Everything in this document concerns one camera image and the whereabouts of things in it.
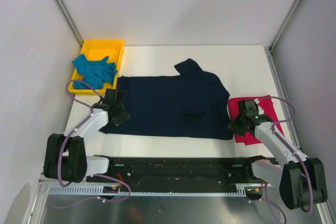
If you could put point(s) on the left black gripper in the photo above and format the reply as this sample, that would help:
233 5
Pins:
124 116

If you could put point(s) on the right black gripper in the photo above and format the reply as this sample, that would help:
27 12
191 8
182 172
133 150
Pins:
233 126

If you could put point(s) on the navy blue t-shirt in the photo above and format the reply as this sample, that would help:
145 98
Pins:
191 104

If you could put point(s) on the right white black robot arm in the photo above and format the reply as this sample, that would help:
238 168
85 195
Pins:
299 178

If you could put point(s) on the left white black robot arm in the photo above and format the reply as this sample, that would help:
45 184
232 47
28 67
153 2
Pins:
66 159

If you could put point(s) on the folded magenta t-shirt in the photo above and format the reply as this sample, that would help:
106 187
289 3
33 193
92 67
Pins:
265 106

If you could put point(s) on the teal crumpled t-shirt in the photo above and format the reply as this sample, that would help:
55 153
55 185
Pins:
95 73

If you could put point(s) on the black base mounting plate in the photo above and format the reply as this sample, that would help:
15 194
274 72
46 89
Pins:
133 169

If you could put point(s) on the left aluminium frame post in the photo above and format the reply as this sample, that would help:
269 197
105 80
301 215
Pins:
69 21

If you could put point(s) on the aluminium frame post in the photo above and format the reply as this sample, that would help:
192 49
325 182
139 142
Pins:
69 21
285 24

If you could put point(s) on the right aluminium frame post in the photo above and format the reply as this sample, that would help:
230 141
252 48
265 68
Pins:
285 24

